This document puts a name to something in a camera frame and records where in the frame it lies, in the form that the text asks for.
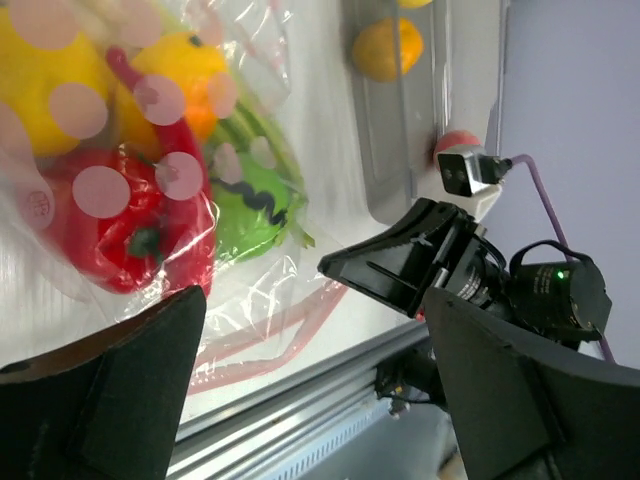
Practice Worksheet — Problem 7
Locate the aluminium mounting rail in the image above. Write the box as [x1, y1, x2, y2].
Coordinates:
[167, 323, 428, 479]

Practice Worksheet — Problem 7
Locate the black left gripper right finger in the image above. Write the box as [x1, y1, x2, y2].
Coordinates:
[424, 288, 639, 479]

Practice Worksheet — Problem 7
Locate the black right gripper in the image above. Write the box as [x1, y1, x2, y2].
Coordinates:
[318, 198, 612, 345]

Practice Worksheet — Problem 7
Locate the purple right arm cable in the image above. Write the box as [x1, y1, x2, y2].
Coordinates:
[507, 152, 616, 364]

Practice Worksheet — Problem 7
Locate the green celery bunch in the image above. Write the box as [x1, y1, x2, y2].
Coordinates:
[214, 99, 317, 249]

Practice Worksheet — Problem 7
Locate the clear plastic food bin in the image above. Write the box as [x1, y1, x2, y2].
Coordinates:
[342, 1, 510, 225]

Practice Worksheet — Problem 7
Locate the red chili pepper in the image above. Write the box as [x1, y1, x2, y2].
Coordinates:
[106, 46, 216, 291]

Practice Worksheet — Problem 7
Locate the white slotted cable duct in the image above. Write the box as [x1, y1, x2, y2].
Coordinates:
[269, 404, 401, 480]

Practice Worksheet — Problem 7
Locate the pink peach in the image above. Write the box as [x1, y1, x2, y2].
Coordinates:
[433, 130, 484, 170]

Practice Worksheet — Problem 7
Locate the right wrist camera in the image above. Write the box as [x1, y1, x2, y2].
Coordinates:
[436, 144, 513, 221]

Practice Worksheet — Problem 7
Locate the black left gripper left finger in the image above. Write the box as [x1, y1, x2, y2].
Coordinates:
[1, 286, 206, 479]

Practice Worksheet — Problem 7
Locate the clear zip top bag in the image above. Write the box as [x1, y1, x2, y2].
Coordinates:
[1, 1, 341, 392]

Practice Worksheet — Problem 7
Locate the yellow bell pepper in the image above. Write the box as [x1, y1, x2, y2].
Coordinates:
[1, 1, 162, 157]

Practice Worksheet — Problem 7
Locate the orange tangerine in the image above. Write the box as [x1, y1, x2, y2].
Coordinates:
[351, 17, 424, 83]

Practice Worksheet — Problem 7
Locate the orange yellow mango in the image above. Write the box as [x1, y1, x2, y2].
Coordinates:
[131, 32, 239, 141]

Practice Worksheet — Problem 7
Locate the green toy watermelon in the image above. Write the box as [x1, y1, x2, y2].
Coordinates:
[209, 144, 300, 263]

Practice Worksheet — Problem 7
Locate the red bell pepper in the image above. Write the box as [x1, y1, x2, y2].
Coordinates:
[42, 144, 216, 296]

